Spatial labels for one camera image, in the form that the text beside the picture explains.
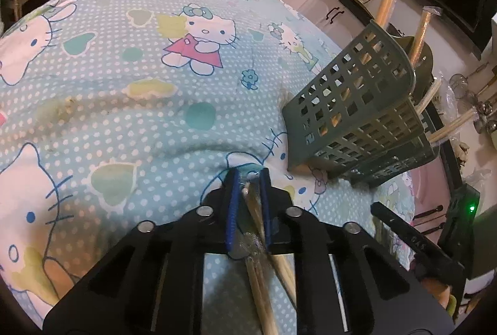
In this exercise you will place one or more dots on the green plastic utensil holder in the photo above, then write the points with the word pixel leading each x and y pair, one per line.
pixel 425 61

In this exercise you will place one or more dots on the plastic-wrapped chopstick pair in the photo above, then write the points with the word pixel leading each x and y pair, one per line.
pixel 259 300

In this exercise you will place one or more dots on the row of hanging kitchen utensils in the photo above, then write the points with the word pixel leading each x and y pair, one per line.
pixel 481 108

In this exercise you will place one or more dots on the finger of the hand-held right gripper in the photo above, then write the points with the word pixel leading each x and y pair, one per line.
pixel 411 238

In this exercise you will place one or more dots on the cat printed blue blanket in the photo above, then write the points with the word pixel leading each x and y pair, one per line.
pixel 116 86

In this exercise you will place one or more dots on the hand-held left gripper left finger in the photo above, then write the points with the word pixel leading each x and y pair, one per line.
pixel 229 210

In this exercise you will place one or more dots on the person's right hand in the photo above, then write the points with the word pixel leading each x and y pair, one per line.
pixel 437 290

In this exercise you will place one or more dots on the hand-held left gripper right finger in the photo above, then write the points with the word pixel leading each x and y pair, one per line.
pixel 265 210

